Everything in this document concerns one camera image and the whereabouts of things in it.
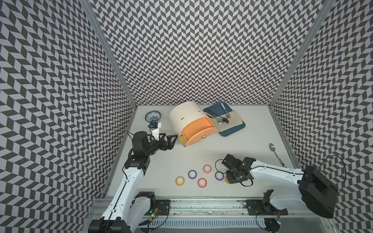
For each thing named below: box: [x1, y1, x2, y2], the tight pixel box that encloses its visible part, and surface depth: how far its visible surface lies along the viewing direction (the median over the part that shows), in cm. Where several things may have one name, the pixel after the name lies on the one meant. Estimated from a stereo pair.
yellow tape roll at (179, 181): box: [175, 176, 186, 187], surface depth 83 cm
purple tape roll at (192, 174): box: [187, 169, 198, 180], surface depth 86 cm
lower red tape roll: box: [197, 177, 208, 189], surface depth 82 cm
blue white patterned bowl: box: [144, 110, 162, 123], surface depth 110 cm
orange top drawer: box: [181, 116, 219, 148], surface depth 79 cm
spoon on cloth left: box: [204, 111, 224, 125], surface depth 111 cm
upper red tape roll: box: [202, 164, 213, 174], surface depth 88 cm
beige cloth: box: [210, 110, 244, 133], surface depth 110 cm
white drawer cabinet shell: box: [169, 100, 211, 137], surface depth 87 cm
